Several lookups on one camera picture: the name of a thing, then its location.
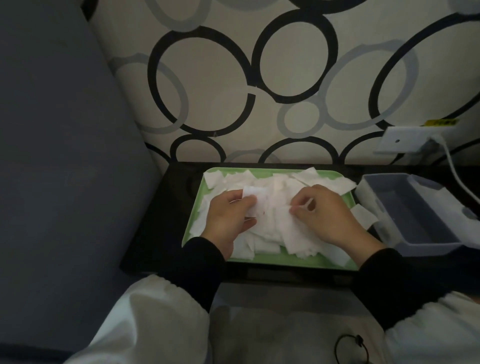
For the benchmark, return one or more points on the person's right hand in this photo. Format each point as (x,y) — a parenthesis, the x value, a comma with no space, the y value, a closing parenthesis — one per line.
(330,217)

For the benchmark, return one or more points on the person's left forearm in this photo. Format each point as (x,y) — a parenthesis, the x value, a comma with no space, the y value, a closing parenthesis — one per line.
(150,322)

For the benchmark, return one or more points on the person's right forearm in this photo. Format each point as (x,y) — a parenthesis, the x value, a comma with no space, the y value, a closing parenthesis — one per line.
(405,292)

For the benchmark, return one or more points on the yellow warning sticker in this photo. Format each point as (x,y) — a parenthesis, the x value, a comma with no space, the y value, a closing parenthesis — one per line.
(442,123)

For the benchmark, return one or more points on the white wall socket plate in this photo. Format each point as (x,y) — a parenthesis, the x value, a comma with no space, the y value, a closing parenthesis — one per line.
(397,140)

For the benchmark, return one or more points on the clear plastic box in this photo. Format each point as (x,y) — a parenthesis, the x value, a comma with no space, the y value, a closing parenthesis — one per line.
(412,225)

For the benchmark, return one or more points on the person's left hand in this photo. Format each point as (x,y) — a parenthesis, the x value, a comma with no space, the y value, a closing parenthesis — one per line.
(225,221)

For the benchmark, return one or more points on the pile of white cotton pads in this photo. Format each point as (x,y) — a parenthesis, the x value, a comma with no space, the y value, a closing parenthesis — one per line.
(277,225)

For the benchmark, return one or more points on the grey upholstered sofa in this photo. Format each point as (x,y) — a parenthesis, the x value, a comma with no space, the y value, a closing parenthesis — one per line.
(56,187)

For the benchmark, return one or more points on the green plastic tray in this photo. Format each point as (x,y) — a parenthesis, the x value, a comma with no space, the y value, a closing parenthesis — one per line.
(285,259)

